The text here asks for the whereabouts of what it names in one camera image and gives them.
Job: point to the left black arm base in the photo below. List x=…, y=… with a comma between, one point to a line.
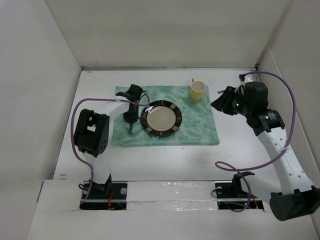
x=112, y=198

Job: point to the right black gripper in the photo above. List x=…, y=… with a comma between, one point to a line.
x=222, y=102

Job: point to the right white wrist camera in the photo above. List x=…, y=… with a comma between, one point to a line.
x=246, y=78

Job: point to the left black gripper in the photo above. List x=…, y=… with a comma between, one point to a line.
x=129, y=119

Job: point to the yellow mug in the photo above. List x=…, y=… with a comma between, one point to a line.
x=197, y=89

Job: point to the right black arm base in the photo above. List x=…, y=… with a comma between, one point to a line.
x=230, y=196

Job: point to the fork with green handle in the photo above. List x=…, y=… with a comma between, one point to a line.
x=130, y=132

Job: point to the dark round plate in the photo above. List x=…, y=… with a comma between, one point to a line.
x=161, y=118

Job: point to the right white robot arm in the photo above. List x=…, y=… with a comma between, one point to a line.
x=296, y=196

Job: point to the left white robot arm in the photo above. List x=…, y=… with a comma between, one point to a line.
x=90, y=135

